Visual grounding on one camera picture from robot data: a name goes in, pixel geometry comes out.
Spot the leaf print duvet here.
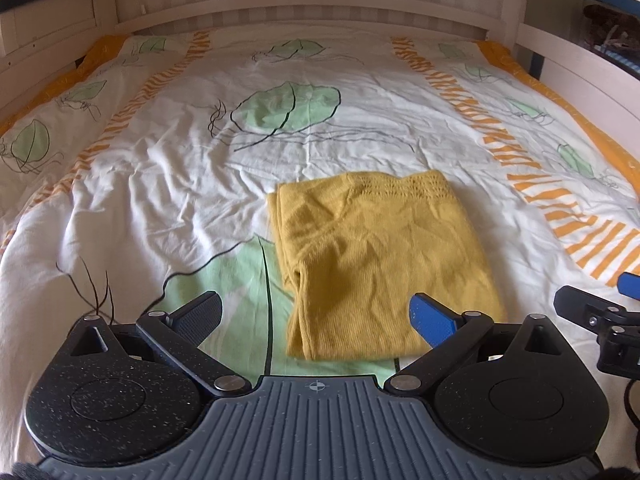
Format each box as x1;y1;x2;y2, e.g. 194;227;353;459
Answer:
0;30;640;461

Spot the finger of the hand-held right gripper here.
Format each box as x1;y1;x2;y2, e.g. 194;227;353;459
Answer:
618;272;640;304
554;285;640;377

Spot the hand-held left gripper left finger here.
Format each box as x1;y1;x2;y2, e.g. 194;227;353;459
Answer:
64;290;255;394

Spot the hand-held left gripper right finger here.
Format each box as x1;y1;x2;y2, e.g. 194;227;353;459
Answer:
384;293;567;394

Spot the black cable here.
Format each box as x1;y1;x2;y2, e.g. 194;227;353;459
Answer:
622;377;640;433

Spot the brown plush toy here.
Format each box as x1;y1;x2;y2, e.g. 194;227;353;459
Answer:
582;4;632;48

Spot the yellow knit sweater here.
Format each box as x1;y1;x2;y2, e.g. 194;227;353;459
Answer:
266;170;508;361

